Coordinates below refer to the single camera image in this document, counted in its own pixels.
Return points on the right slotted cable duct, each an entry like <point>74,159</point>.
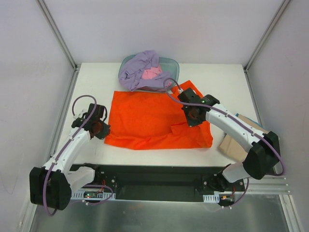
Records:
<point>215,198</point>

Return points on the brown cardboard sheet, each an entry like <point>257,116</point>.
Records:
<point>233,149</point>

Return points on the left aluminium frame post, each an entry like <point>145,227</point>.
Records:
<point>55,30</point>

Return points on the front aluminium rail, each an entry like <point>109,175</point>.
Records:
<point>267,185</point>

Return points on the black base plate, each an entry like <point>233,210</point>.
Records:
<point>164,183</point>

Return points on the right aluminium frame post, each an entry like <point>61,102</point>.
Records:
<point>272,25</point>

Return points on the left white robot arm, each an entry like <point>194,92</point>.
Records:
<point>53,184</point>

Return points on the orange t shirt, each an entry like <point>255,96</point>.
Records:
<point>145,121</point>

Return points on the slotted cable duct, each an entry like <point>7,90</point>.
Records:
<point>92,195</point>
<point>215,198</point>

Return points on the aluminium frame post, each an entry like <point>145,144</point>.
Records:
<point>272,25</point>
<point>55,30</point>

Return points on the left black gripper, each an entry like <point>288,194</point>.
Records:
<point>100,110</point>

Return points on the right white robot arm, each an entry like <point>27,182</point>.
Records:
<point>263,150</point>

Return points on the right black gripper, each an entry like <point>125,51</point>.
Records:
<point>186,97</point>

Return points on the teal cloth under cardboard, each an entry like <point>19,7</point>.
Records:
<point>249,121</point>

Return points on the pink t shirt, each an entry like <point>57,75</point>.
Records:
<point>154,77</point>

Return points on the lilac t shirt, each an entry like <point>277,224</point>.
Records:
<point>132,71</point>

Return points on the teal plastic basket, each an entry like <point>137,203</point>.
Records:
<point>167,65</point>

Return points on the left slotted cable duct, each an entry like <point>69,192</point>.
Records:
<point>92,195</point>

